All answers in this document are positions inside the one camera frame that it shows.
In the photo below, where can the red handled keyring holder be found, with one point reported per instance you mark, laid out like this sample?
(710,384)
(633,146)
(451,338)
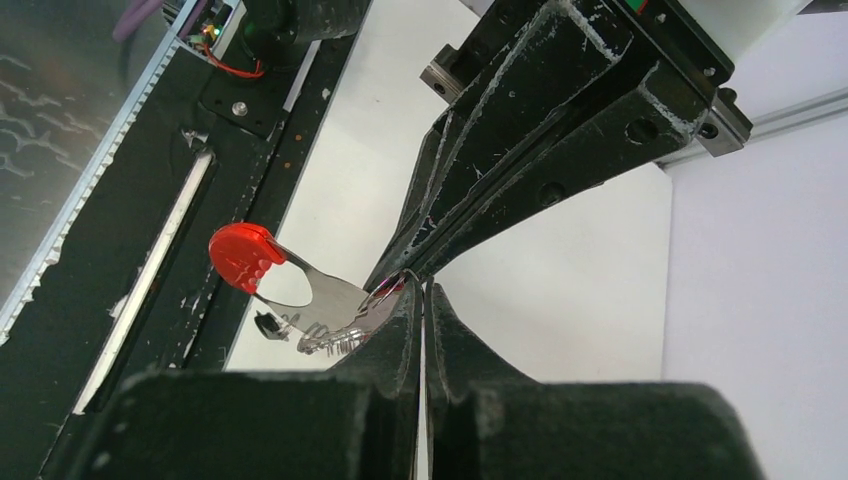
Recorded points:
(330,313)

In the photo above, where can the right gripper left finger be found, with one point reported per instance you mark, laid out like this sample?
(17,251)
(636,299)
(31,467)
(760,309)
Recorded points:
(356,420)

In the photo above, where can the white slotted cable duct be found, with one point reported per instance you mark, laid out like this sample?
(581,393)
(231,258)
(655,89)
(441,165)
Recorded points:
(71,71)

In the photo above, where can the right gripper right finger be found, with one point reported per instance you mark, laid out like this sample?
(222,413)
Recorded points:
(489,420)

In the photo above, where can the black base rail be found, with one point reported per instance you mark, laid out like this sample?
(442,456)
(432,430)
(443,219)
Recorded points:
(131,278)

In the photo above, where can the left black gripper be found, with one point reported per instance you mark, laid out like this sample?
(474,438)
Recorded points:
(548,99)

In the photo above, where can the red tagged key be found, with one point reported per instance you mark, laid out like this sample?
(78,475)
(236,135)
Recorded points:
(387,287)

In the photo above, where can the black tagged key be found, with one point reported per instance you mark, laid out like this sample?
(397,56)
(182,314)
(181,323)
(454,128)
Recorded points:
(272,328)

